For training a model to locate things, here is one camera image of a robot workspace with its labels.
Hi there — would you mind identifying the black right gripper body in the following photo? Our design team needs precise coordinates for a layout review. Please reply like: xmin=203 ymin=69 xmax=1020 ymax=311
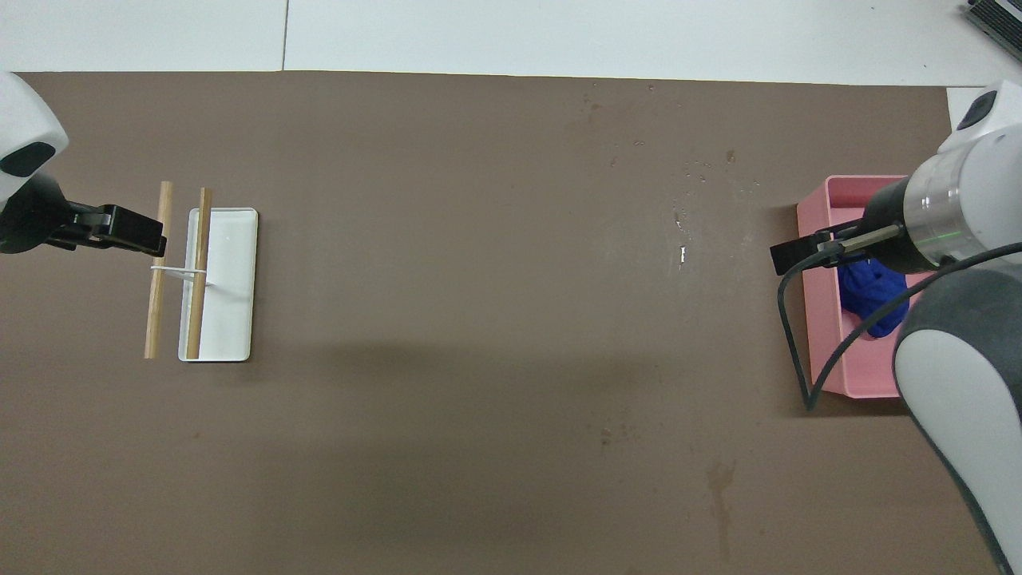
xmin=861 ymin=177 xmax=919 ymax=274

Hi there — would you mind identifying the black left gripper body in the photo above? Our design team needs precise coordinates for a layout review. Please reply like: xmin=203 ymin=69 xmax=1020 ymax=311
xmin=0 ymin=172 xmax=73 ymax=255

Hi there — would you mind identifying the blue towel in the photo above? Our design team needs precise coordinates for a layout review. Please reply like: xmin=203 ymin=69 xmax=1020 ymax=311
xmin=837 ymin=257 xmax=911 ymax=339

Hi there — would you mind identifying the wooden rack rod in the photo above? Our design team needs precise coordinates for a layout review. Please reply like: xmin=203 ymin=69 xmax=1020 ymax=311
xmin=185 ymin=188 xmax=213 ymax=359
xmin=144 ymin=181 xmax=174 ymax=359

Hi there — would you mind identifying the pink plastic bin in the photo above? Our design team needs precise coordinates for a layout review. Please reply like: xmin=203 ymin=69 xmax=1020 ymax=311
xmin=797 ymin=174 xmax=939 ymax=399

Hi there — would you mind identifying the grey ribbed device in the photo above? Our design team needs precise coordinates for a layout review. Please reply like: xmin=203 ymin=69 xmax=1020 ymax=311
xmin=962 ymin=0 xmax=1022 ymax=41

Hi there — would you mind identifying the brown table mat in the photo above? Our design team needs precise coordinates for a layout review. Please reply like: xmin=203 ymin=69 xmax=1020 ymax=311
xmin=0 ymin=70 xmax=1003 ymax=575

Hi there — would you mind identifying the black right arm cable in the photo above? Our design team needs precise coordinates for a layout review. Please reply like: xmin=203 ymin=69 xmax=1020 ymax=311
xmin=777 ymin=226 xmax=1022 ymax=412

